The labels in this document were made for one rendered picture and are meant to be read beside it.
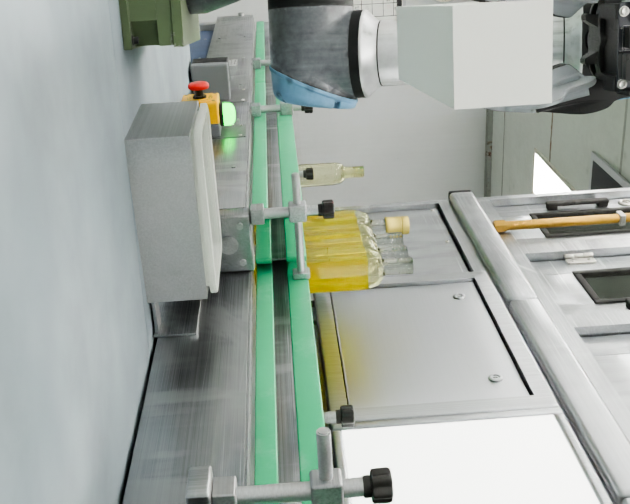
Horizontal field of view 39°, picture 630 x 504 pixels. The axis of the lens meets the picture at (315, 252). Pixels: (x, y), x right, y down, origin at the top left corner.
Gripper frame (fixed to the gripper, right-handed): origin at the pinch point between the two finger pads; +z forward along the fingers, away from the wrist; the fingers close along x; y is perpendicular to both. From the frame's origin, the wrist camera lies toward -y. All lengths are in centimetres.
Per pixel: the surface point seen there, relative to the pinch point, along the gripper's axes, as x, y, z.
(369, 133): 103, -680, -62
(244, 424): 41, -25, 21
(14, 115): 2.7, 1.7, 33.4
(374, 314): 51, -85, 0
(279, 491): 35.0, 0.1, 16.8
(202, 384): 40, -34, 26
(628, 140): 73, -384, -166
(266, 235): 33, -77, 18
